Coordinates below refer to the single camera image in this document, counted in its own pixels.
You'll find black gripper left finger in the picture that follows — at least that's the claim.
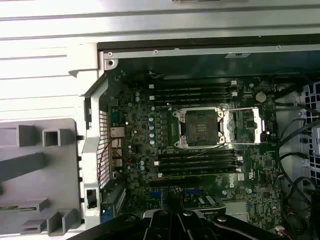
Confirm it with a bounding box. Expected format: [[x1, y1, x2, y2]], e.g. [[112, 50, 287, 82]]
[[74, 192, 179, 240]]

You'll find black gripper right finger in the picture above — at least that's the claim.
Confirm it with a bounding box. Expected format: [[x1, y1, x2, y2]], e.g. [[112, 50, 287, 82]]
[[176, 193, 285, 240]]

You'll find metal socket cover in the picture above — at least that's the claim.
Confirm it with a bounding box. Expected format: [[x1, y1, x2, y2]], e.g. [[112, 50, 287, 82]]
[[221, 106, 266, 145]]

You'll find CPU socket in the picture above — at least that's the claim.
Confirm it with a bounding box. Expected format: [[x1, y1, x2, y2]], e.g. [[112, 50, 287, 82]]
[[171, 106, 229, 151]]

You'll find graphics card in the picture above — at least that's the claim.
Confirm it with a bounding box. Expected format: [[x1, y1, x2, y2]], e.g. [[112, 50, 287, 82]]
[[182, 193, 228, 216]]

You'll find blue expansion slot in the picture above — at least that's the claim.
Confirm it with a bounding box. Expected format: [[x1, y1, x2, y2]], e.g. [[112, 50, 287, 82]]
[[149, 190, 202, 197]]

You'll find silver chipset heatsink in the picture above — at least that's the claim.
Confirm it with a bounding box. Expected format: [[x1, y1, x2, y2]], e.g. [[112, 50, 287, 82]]
[[224, 200, 249, 222]]

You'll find black expansion slot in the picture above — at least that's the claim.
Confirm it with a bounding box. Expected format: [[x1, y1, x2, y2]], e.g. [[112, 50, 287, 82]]
[[149, 178, 216, 188]]

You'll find green motherboard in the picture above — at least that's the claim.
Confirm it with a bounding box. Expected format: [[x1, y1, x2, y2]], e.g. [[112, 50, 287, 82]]
[[107, 73, 285, 240]]

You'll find grey parts rack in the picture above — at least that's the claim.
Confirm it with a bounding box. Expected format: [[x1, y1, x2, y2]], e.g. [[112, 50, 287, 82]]
[[0, 118, 85, 237]]

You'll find coin cell battery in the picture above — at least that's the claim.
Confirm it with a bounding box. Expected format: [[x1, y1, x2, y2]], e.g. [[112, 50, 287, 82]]
[[254, 90, 268, 103]]

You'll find white label sticker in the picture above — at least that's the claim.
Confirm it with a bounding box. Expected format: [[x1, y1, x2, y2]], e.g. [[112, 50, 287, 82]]
[[224, 52, 251, 59]]

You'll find black cable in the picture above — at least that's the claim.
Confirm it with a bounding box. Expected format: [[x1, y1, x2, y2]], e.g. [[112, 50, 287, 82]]
[[276, 116, 308, 153], [277, 151, 308, 176]]

